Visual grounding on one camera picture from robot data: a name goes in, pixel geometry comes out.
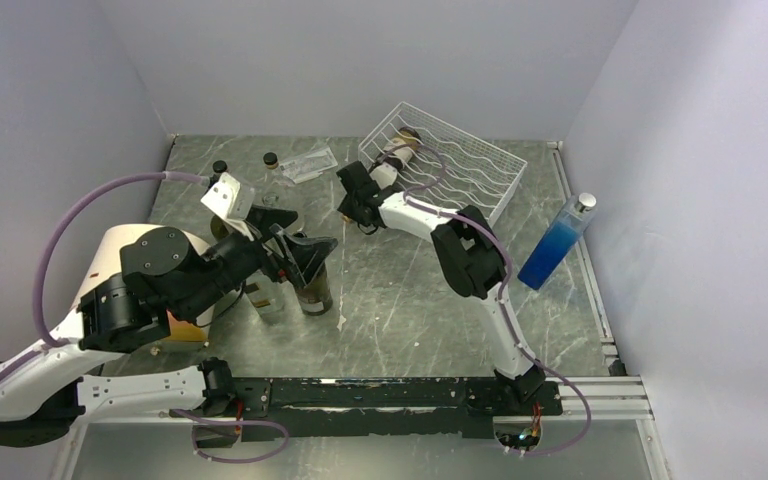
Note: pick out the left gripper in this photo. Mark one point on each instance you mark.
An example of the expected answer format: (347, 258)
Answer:
(305, 254)

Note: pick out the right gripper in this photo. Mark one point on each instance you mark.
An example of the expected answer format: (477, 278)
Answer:
(346, 207)

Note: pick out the clear bottle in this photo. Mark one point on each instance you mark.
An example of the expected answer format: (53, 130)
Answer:
(279, 194)

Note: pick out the gold capped wine bottle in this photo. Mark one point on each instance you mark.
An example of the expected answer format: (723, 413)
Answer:
(387, 166)

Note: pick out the brown label bottle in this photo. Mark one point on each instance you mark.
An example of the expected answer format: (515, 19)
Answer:
(266, 297)

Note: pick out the silver capped dark bottle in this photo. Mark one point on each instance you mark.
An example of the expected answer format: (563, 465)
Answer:
(315, 299)

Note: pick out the blue label water bottle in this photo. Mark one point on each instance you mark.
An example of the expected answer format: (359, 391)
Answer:
(562, 234)

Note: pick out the dark green wine bottle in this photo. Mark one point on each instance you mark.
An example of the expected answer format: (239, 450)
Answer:
(218, 228)

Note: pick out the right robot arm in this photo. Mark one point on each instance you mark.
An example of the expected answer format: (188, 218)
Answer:
(473, 261)

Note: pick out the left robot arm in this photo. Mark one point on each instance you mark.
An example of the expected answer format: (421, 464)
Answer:
(49, 388)

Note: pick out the cream cylinder roll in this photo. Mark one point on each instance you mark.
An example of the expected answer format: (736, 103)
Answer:
(141, 275)

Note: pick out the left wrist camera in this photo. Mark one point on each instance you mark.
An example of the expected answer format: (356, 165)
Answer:
(229, 199)

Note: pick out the white wire wine rack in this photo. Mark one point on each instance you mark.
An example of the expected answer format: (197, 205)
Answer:
(469, 170)

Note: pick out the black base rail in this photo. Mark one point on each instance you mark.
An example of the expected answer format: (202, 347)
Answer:
(472, 407)

